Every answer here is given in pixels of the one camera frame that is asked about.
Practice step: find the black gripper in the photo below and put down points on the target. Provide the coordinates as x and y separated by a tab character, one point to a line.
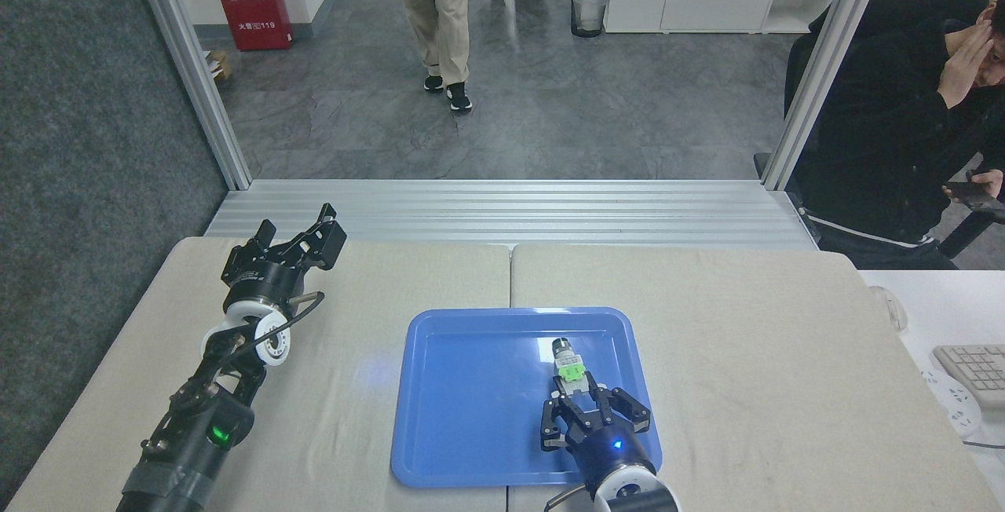
612	449
263	280

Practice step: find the green and white switch part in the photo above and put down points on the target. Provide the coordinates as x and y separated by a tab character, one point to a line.
569	371

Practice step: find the dark mobile phone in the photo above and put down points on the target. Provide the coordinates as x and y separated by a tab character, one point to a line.
970	194

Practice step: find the blue plastic tray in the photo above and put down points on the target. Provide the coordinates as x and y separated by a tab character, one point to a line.
471	418

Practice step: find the person's left hand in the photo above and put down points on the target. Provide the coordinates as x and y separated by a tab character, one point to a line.
988	182

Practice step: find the person's right hand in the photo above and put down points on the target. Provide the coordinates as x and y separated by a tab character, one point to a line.
964	64

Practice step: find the small cardboard box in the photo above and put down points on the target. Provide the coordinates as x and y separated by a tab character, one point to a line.
220	66

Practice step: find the red fire extinguisher box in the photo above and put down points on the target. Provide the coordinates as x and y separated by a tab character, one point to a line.
250	1

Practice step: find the person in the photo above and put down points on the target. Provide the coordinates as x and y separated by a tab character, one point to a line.
436	9
879	143

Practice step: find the white computer mouse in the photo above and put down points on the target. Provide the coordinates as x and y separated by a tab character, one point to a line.
893	308

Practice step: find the white power strip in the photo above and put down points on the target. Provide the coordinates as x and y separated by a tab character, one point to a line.
954	406

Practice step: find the white desk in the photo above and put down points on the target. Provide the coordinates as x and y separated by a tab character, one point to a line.
942	308

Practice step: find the dark mesh trash bin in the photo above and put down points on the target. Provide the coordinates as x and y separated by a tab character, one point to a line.
589	13

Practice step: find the white keyboard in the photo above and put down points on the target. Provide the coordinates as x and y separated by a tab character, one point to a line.
977	374

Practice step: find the silver aluminium post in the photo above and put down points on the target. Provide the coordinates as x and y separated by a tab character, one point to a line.
824	64
192	64

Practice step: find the silver aluminium rail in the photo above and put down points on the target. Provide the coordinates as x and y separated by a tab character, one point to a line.
510	210

